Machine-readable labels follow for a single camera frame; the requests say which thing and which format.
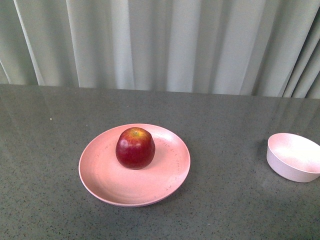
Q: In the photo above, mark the pink round plate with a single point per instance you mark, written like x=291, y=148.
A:
x=106, y=179

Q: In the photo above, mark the red apple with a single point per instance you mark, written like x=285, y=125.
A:
x=135, y=148

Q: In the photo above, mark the pale pink bowl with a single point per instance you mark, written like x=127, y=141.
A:
x=293, y=157

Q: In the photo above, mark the grey-white pleated curtain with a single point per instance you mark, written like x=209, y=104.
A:
x=237, y=47

